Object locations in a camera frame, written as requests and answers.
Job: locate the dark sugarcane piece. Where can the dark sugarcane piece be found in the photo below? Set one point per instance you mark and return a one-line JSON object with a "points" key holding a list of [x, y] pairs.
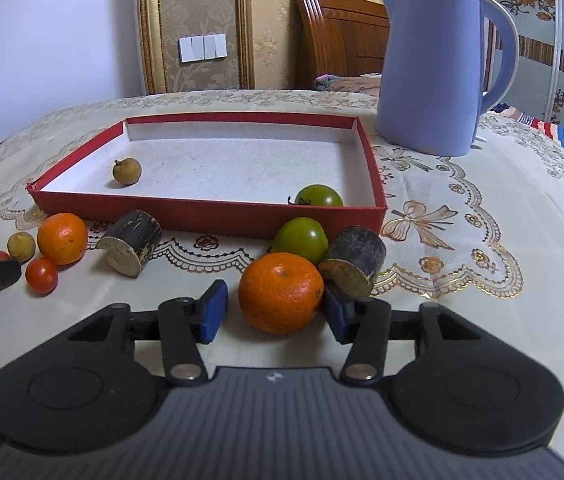
{"points": [[129, 242]]}

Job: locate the wooden bed headboard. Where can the wooden bed headboard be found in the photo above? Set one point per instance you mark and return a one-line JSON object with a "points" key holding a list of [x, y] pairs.
{"points": [[342, 45]]}

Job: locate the brown pink blanket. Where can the brown pink blanket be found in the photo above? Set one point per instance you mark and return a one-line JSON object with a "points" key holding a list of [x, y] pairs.
{"points": [[357, 84]]}

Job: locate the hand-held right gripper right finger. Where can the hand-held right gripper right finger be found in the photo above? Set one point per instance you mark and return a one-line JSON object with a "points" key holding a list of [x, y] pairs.
{"points": [[338, 316]]}

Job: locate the small orange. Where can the small orange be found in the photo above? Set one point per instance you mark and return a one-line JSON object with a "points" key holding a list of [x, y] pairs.
{"points": [[62, 238]]}

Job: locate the striped blanket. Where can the striped blanket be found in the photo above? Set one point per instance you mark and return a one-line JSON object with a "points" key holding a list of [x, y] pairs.
{"points": [[562, 137]]}

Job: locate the red cardboard box tray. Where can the red cardboard box tray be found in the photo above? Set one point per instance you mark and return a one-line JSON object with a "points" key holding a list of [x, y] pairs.
{"points": [[212, 220]]}

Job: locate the cut purple eggplant piece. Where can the cut purple eggplant piece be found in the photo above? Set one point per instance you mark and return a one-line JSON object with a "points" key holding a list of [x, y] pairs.
{"points": [[354, 260]]}

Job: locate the gold wall frame moulding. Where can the gold wall frame moulding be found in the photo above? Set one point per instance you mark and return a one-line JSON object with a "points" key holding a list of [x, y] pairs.
{"points": [[149, 25]]}

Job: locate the green tomato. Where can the green tomato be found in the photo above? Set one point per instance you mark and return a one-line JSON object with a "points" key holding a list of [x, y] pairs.
{"points": [[319, 196], [299, 240]]}

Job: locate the patterned wardrobe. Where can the patterned wardrobe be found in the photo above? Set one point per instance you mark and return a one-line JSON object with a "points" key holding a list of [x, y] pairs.
{"points": [[552, 35]]}

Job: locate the brown longan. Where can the brown longan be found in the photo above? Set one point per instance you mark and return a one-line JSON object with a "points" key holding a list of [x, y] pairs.
{"points": [[21, 246], [127, 171]]}

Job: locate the blue plastic pitcher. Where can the blue plastic pitcher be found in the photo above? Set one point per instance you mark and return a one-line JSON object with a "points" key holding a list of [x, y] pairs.
{"points": [[427, 70]]}

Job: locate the large orange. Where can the large orange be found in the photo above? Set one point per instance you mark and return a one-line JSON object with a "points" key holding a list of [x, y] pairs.
{"points": [[279, 292]]}

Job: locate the white wall switch panel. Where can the white wall switch panel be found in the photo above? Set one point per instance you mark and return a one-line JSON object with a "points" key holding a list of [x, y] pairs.
{"points": [[202, 48]]}

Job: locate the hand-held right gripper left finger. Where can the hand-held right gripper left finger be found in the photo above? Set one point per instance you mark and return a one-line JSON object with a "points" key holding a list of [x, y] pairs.
{"points": [[212, 312]]}

